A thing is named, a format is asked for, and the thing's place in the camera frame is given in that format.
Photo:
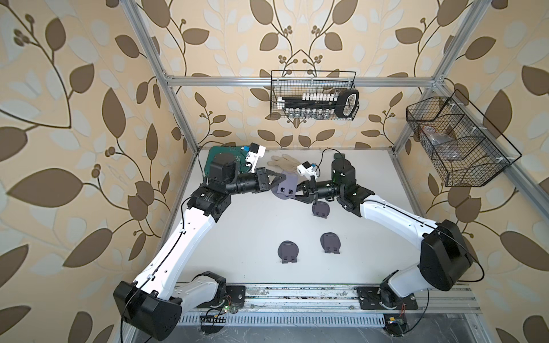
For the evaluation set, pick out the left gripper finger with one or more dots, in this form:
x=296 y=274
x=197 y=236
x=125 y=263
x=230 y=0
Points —
x=274 y=187
x=275 y=176

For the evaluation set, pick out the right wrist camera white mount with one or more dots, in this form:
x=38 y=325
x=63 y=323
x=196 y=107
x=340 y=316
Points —
x=308 y=170

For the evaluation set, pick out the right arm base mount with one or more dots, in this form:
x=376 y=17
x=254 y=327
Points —
x=376 y=298

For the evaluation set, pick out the black wire basket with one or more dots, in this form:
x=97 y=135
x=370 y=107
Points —
x=291 y=83
x=466 y=147

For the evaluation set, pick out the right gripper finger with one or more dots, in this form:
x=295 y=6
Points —
x=303 y=198
x=302 y=186

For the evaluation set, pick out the aluminium front rail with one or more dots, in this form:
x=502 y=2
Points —
x=343 y=298

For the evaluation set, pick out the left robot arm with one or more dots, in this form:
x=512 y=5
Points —
x=148 y=303

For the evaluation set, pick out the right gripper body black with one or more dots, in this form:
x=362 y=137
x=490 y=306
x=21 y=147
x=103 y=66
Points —
x=312 y=191

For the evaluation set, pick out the green plastic tool case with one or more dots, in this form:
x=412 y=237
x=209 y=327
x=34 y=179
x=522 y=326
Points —
x=239 y=153

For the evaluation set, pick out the plastic bag in basket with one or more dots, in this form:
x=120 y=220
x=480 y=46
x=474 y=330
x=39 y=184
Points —
x=443 y=145

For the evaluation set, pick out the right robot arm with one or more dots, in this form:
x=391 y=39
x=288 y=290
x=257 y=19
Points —
x=444 y=255

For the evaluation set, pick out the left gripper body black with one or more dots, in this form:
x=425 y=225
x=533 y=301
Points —
x=259 y=181

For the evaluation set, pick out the black wire basket right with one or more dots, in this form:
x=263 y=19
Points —
x=466 y=147

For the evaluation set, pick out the aluminium frame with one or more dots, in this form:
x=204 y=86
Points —
x=167 y=82

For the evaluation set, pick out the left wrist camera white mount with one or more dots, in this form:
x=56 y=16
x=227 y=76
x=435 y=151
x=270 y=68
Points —
x=254 y=153

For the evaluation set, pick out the socket set in basket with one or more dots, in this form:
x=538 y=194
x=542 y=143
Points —
x=339 y=105

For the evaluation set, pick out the white work glove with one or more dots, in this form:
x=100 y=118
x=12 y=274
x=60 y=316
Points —
x=285 y=163

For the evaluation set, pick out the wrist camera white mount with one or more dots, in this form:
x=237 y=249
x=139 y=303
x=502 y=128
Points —
x=308 y=170
x=254 y=153

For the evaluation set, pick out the black wire basket centre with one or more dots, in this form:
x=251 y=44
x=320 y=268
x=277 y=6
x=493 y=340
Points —
x=291 y=83

